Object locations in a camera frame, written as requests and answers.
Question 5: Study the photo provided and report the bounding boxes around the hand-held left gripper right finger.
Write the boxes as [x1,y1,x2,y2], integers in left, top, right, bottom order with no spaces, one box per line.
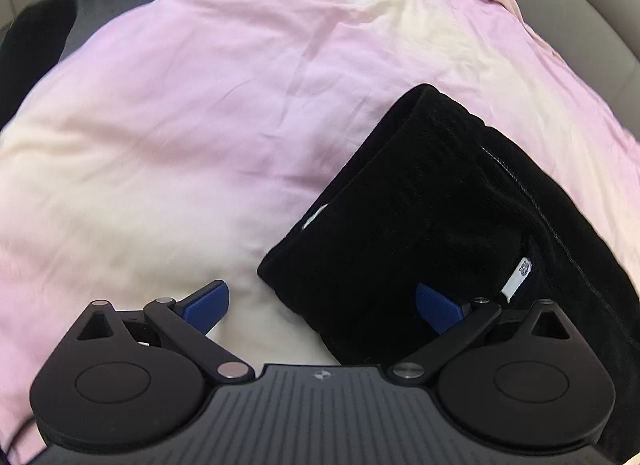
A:
[387,282,577,384]

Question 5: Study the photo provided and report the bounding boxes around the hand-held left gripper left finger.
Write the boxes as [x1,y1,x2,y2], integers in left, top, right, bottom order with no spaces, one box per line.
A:
[74,279,252,384]

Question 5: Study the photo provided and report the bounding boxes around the black pants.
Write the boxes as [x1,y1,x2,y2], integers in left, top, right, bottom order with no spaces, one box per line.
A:
[257,84,640,463]

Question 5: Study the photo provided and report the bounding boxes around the pink duvet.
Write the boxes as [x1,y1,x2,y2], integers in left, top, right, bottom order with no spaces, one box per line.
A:
[0,0,640,465]

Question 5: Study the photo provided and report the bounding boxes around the black chair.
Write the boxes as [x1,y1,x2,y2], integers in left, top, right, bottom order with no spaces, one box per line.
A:
[0,0,79,127]

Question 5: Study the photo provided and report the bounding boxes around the grey padded headboard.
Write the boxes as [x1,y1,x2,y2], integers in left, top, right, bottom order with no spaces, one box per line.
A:
[470,0,640,111]

